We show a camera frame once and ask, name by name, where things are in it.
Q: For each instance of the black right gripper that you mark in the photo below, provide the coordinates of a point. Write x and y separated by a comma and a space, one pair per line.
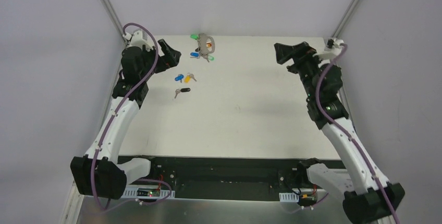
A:
299, 59

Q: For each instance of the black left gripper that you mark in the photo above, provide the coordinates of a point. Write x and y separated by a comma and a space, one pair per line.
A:
160, 60

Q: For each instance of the black tag key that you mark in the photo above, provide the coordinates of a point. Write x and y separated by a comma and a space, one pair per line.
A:
181, 90

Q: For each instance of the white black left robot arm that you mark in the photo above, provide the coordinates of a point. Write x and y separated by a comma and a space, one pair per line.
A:
98, 172

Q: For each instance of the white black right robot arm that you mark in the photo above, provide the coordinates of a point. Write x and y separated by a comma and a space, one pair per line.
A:
367, 195

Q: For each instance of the light blue tag key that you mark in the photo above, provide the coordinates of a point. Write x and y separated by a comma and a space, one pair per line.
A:
194, 55

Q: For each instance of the yellow tag key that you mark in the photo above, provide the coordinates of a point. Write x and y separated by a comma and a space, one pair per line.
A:
189, 77

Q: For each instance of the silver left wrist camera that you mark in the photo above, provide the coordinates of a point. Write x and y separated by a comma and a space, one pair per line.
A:
138, 38

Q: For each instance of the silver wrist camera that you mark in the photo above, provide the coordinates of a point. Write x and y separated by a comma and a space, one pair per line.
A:
138, 38
333, 48

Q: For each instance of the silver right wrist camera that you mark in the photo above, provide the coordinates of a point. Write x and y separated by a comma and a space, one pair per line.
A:
333, 48

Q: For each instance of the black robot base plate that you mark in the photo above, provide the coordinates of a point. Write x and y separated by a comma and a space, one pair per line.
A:
237, 179

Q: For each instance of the left aluminium frame rail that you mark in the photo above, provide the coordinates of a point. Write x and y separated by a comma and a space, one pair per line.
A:
72, 210

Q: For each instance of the aluminium frame rail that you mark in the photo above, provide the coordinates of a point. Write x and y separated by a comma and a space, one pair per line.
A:
337, 34
72, 210

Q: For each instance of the right aluminium frame rail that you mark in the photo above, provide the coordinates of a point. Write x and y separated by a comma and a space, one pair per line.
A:
337, 34

